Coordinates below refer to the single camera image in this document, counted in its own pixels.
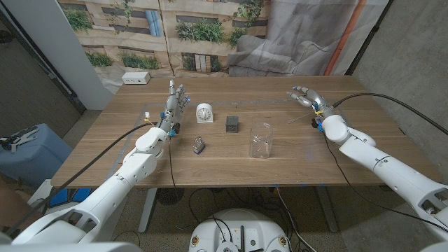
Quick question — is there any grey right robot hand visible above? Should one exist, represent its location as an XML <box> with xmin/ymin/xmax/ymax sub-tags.
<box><xmin>286</xmin><ymin>85</ymin><xmax>335</xmax><ymax>119</ymax></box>

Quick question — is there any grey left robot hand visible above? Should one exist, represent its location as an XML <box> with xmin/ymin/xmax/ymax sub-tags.
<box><xmin>157</xmin><ymin>79</ymin><xmax>191</xmax><ymax>137</ymax></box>

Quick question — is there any white kitchen timer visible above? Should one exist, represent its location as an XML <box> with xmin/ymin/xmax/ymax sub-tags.
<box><xmin>195</xmin><ymin>102</ymin><xmax>214</xmax><ymax>124</ymax></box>

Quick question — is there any dark grey block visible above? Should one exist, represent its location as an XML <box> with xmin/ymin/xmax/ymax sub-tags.
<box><xmin>225</xmin><ymin>115</ymin><xmax>239</xmax><ymax>134</ymax></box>

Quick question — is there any clear glass cup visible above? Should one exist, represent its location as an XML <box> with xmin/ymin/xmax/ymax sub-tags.
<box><xmin>248</xmin><ymin>121</ymin><xmax>274</xmax><ymax>159</ymax></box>

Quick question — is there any black and white hand tool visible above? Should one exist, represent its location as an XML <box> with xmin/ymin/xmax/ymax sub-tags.
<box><xmin>0</xmin><ymin>125</ymin><xmax>40</xmax><ymax>154</ymax></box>

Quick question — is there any white power strip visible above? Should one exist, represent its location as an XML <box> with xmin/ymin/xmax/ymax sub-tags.
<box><xmin>121</xmin><ymin>71</ymin><xmax>151</xmax><ymax>85</ymax></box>

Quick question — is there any printed fabric backdrop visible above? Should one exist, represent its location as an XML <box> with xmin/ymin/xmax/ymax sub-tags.
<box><xmin>57</xmin><ymin>0</ymin><xmax>390</xmax><ymax>94</ymax></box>

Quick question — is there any black round floor base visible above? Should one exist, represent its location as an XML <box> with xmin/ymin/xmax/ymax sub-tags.
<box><xmin>156</xmin><ymin>188</ymin><xmax>186</xmax><ymax>207</ymax></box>

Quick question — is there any white table leg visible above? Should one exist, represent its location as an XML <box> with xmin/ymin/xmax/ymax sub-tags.
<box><xmin>138</xmin><ymin>188</ymin><xmax>158</xmax><ymax>234</ymax></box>

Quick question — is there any grey table leg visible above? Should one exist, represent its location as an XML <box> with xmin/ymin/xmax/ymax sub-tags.
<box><xmin>314</xmin><ymin>185</ymin><xmax>339</xmax><ymax>234</ymax></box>

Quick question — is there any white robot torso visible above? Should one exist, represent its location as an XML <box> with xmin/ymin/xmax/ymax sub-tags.
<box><xmin>188</xmin><ymin>209</ymin><xmax>291</xmax><ymax>252</ymax></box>

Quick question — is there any blue box under table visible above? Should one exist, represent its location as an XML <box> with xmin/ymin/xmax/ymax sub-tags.
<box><xmin>48</xmin><ymin>188</ymin><xmax>92</xmax><ymax>207</ymax></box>

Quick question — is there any blue hard case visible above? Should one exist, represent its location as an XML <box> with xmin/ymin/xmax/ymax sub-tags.
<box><xmin>0</xmin><ymin>122</ymin><xmax>74</xmax><ymax>188</ymax></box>

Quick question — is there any thin black left wrist wire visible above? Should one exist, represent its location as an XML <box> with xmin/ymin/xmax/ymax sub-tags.
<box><xmin>168</xmin><ymin>136</ymin><xmax>176</xmax><ymax>190</ymax></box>

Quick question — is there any thin black wrist wire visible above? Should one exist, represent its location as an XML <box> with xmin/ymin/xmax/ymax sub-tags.
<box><xmin>168</xmin><ymin>136</ymin><xmax>176</xmax><ymax>190</ymax></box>
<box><xmin>322</xmin><ymin>132</ymin><xmax>448</xmax><ymax>233</ymax></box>

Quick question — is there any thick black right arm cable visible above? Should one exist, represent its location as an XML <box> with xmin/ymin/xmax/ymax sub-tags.
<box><xmin>331</xmin><ymin>92</ymin><xmax>448</xmax><ymax>136</ymax></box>

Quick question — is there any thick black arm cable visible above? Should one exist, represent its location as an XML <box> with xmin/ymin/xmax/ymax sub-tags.
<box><xmin>5</xmin><ymin>121</ymin><xmax>159</xmax><ymax>237</ymax></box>
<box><xmin>331</xmin><ymin>92</ymin><xmax>448</xmax><ymax>136</ymax></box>

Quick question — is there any thin black right wrist wire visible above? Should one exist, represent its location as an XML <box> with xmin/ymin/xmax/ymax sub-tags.
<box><xmin>322</xmin><ymin>132</ymin><xmax>448</xmax><ymax>233</ymax></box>

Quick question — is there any black backdrop frame pole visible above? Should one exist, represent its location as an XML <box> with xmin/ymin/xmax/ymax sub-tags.
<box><xmin>345</xmin><ymin>0</ymin><xmax>393</xmax><ymax>76</ymax></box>

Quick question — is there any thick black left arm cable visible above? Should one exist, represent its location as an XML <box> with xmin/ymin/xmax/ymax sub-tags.
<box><xmin>5</xmin><ymin>121</ymin><xmax>159</xmax><ymax>237</ymax></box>

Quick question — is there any white floor cable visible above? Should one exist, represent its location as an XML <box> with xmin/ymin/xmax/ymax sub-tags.
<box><xmin>275</xmin><ymin>187</ymin><xmax>309</xmax><ymax>252</ymax></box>

